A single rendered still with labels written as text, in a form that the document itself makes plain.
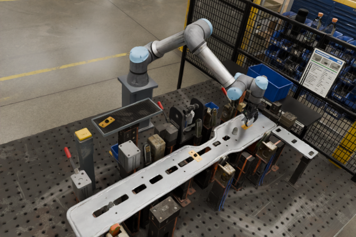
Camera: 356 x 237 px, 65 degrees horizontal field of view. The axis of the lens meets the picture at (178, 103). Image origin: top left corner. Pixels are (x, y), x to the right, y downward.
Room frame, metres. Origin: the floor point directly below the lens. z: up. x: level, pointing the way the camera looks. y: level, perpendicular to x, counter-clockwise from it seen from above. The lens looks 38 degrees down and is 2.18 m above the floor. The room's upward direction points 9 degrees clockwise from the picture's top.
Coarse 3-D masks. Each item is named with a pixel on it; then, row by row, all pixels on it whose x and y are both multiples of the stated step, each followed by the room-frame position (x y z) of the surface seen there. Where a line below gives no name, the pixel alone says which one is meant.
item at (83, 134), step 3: (84, 129) 0.99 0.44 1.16; (75, 132) 0.96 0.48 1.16; (78, 132) 0.97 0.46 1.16; (81, 132) 0.97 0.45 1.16; (84, 132) 0.97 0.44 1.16; (87, 132) 0.98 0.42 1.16; (78, 135) 0.94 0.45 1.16; (81, 135) 0.95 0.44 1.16; (84, 135) 0.95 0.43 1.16; (87, 135) 0.95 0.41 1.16; (90, 135) 0.96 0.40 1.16; (78, 138) 0.94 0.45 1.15; (81, 138) 0.93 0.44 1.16; (84, 138) 0.94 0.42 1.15
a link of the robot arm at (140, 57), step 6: (138, 48) 1.61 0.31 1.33; (144, 48) 1.62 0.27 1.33; (132, 54) 1.54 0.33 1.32; (138, 54) 1.54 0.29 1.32; (144, 54) 1.55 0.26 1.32; (150, 54) 1.62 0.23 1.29; (132, 60) 1.53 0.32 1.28; (138, 60) 1.53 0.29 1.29; (144, 60) 1.54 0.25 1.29; (150, 60) 1.61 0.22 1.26; (132, 66) 1.53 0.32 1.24; (138, 66) 1.53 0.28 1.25; (144, 66) 1.55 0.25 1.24; (138, 72) 1.53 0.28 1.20
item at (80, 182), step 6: (78, 174) 0.80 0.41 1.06; (84, 174) 0.80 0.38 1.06; (72, 180) 0.76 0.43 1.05; (78, 180) 0.77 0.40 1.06; (84, 180) 0.77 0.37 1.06; (90, 180) 0.77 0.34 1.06; (72, 186) 0.78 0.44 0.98; (78, 186) 0.73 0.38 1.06; (84, 186) 0.74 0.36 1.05; (90, 186) 0.76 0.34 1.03; (78, 192) 0.72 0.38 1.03; (84, 192) 0.74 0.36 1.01; (90, 192) 0.76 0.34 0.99; (78, 198) 0.73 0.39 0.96; (84, 198) 0.74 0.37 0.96
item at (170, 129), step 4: (164, 124) 1.22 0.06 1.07; (168, 124) 1.22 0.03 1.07; (168, 128) 1.19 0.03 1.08; (172, 128) 1.19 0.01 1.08; (176, 128) 1.20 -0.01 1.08; (168, 132) 1.15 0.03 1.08; (172, 132) 1.16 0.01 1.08; (176, 132) 1.18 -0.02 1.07; (164, 136) 1.18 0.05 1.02; (168, 136) 1.15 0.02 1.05; (172, 136) 1.16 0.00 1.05; (176, 136) 1.18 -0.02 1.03; (164, 140) 1.17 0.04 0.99; (168, 140) 1.15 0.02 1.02; (172, 140) 1.16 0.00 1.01; (168, 144) 1.15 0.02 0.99; (172, 144) 1.16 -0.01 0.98; (168, 148) 1.16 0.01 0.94; (172, 148) 1.18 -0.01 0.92; (164, 152) 1.17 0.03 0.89; (168, 152) 1.16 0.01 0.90; (164, 156) 1.16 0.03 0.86
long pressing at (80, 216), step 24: (240, 120) 1.46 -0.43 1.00; (264, 120) 1.50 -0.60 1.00; (240, 144) 1.23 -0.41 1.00; (144, 168) 0.94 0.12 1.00; (168, 168) 0.96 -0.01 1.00; (192, 168) 0.99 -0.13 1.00; (120, 192) 0.78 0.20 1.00; (144, 192) 0.80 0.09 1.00; (168, 192) 0.83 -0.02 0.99; (72, 216) 0.62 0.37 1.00; (120, 216) 0.66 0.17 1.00
